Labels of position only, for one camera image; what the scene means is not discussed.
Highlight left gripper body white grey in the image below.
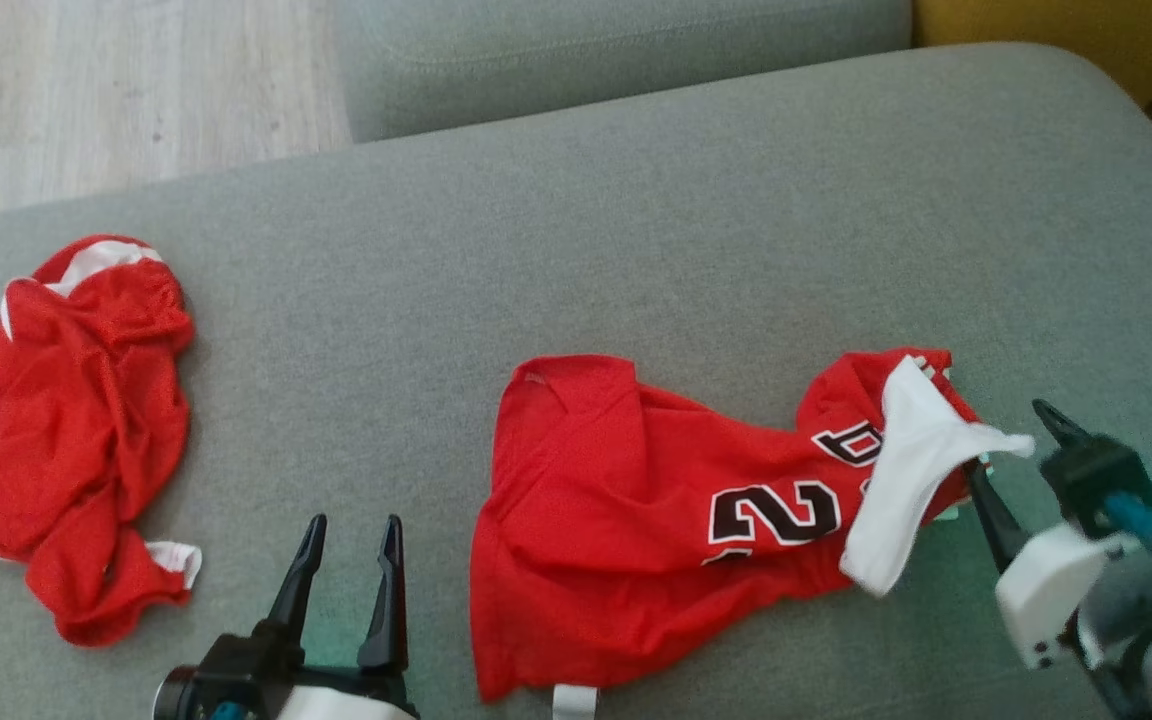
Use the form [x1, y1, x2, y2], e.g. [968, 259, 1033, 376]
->
[151, 620, 419, 720]

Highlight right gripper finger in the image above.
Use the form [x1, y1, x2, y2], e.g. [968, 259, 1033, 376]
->
[964, 462, 1029, 573]
[1033, 400, 1152, 536]

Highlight yellow sofa backrest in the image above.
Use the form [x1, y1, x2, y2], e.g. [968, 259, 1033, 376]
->
[911, 0, 1152, 109]

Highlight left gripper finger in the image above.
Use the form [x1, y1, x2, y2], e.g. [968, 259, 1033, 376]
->
[266, 515, 327, 651]
[356, 515, 409, 669]

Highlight large grey sofa seat cushion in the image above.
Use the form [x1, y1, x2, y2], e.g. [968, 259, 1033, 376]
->
[0, 42, 1152, 720]

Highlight red shorts white trim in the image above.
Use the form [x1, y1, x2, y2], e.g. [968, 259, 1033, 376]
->
[0, 235, 204, 648]

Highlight red basketball jersey white sleeves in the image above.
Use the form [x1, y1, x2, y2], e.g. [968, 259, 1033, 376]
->
[469, 348, 1037, 720]

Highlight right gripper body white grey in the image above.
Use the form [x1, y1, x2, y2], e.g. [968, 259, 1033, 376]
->
[996, 525, 1152, 671]

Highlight small grey sofa seat cushion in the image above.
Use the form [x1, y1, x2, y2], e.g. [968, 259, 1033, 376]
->
[334, 0, 915, 143]

